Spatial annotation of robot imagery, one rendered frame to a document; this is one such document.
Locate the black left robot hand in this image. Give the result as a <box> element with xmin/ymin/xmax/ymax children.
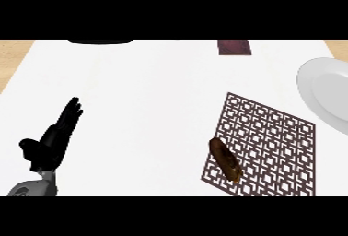
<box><xmin>17</xmin><ymin>97</ymin><xmax>83</xmax><ymax>173</ymax></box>

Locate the brown cupcake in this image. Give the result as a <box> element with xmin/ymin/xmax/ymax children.
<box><xmin>207</xmin><ymin>136</ymin><xmax>244</xmax><ymax>184</ymax></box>

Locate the brown lattice placemat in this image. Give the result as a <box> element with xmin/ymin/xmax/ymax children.
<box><xmin>200</xmin><ymin>91</ymin><xmax>316</xmax><ymax>197</ymax></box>

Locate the white plate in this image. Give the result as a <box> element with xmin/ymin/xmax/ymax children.
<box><xmin>294</xmin><ymin>56</ymin><xmax>348</xmax><ymax>136</ymax></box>

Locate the black rounded object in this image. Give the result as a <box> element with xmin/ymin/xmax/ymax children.
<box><xmin>66</xmin><ymin>40</ymin><xmax>134</xmax><ymax>45</ymax></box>

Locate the dark red rectangular object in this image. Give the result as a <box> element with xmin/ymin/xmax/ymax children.
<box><xmin>216</xmin><ymin>40</ymin><xmax>252</xmax><ymax>56</ymax></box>

